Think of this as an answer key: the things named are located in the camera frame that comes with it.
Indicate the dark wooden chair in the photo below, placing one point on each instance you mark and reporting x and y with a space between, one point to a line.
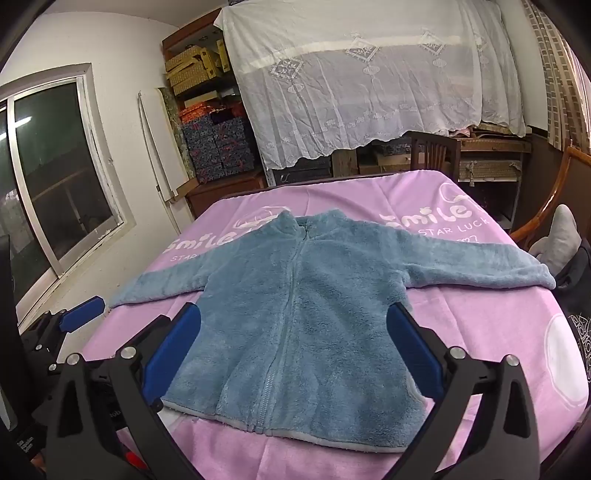
434 150

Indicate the green floral panel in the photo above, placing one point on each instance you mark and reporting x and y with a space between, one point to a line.
178 134

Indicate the brown wooden cabinet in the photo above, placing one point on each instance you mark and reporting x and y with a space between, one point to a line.
226 194

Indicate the stack of yellow woven boxes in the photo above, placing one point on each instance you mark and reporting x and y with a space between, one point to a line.
194 69

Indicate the sliding glass window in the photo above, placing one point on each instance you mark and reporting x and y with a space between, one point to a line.
51 175

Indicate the pink printed blanket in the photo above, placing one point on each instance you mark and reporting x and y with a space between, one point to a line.
485 360

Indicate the woven rattan case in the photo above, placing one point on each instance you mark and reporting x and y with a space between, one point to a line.
489 168

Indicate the beige checked curtain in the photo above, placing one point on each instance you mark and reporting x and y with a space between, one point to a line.
561 69

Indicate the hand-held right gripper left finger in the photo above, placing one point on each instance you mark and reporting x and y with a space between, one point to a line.
171 350

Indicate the white board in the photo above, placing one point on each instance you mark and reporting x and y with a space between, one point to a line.
154 147

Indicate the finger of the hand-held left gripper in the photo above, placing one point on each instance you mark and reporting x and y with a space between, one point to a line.
82 314

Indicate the white lace cloth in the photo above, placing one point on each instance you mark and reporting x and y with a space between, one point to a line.
369 78

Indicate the dark cloth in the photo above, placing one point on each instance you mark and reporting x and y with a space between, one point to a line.
575 295

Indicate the grey plush toy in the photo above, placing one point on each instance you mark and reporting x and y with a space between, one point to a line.
556 235

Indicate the orange box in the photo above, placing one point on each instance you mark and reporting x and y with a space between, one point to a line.
196 113

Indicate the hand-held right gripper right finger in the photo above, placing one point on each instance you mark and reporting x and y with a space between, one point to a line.
415 355

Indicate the blue fleece zip jacket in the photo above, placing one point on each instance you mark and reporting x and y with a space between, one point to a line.
300 314

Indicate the stack of floral patterned boxes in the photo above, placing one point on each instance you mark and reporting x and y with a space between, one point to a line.
219 147

